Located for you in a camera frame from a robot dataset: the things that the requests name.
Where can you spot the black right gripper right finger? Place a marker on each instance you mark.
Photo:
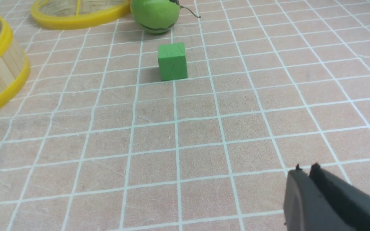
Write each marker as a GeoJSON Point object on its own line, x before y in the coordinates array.
{"type": "Point", "coordinates": [349, 203]}

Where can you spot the green toy watermelon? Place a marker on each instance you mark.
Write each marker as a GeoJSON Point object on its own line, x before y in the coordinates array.
{"type": "Point", "coordinates": [157, 16]}

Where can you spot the bamboo steamer lid yellow rim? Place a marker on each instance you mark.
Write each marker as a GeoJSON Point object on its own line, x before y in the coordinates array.
{"type": "Point", "coordinates": [77, 14]}

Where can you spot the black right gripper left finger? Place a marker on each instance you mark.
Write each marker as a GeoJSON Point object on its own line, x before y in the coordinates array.
{"type": "Point", "coordinates": [305, 208]}

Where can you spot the pink checkered tablecloth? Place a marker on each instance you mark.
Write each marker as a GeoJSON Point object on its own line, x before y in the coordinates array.
{"type": "Point", "coordinates": [96, 141]}

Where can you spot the green foam cube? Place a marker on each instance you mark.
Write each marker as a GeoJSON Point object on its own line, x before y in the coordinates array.
{"type": "Point", "coordinates": [172, 61]}

